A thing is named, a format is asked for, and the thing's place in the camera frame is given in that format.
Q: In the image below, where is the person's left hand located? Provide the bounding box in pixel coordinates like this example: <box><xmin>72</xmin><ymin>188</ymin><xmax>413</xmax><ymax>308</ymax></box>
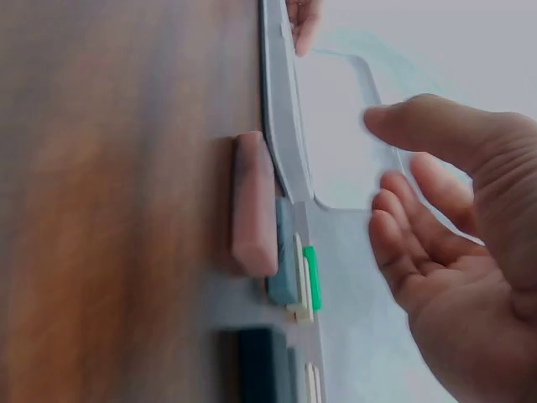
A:
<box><xmin>286</xmin><ymin>0</ymin><xmax>327</xmax><ymax>58</ymax></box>

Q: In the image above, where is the green plastic stick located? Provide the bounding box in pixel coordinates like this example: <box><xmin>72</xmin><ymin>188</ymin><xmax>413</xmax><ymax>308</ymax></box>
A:
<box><xmin>302</xmin><ymin>245</ymin><xmax>324</xmax><ymax>312</ymax></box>

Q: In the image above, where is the translucent grey plastic handle bag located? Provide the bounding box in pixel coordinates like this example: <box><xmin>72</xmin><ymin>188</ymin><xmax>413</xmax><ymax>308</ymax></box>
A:
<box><xmin>256</xmin><ymin>0</ymin><xmax>487</xmax><ymax>403</ymax></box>

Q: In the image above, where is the dark teal rectangular block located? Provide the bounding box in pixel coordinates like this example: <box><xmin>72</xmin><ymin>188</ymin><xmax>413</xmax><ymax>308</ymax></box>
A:
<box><xmin>216</xmin><ymin>326</ymin><xmax>297</xmax><ymax>403</ymax></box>

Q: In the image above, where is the person's right hand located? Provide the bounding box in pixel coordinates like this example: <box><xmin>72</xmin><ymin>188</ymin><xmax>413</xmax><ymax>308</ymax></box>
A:
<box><xmin>362</xmin><ymin>93</ymin><xmax>537</xmax><ymax>403</ymax></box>

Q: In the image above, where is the blue-grey rectangular block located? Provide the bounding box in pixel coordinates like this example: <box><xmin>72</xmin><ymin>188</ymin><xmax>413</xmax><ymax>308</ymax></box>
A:
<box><xmin>266</xmin><ymin>197</ymin><xmax>304</xmax><ymax>308</ymax></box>

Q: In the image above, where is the pink rectangular block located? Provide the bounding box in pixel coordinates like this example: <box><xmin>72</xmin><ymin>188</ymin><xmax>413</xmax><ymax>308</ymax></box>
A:
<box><xmin>229</xmin><ymin>130</ymin><xmax>281</xmax><ymax>277</ymax></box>

